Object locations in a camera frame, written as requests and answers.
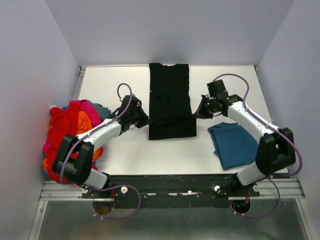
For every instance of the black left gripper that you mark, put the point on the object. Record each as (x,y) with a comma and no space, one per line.
(145,118)

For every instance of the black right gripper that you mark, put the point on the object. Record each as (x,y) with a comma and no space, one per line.
(202,113)

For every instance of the black t-shirt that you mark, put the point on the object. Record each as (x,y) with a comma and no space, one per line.
(169,103)

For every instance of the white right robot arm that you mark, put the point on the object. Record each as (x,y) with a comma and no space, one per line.
(275,145)

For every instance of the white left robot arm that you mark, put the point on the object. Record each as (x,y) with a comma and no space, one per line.
(74,158)

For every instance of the grey-blue t-shirt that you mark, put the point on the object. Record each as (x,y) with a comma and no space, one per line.
(102,111)

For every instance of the folded teal t-shirt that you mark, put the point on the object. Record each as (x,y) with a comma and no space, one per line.
(234,146)

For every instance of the orange t-shirt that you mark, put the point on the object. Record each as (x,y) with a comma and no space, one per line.
(62,122)

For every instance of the magenta t-shirt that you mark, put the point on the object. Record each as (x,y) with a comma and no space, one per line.
(87,110)

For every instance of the red t-shirt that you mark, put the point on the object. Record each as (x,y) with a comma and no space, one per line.
(60,130)

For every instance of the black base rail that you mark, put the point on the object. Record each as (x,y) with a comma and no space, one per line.
(170,191)

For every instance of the aluminium frame rail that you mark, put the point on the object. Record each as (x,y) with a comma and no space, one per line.
(285,188)

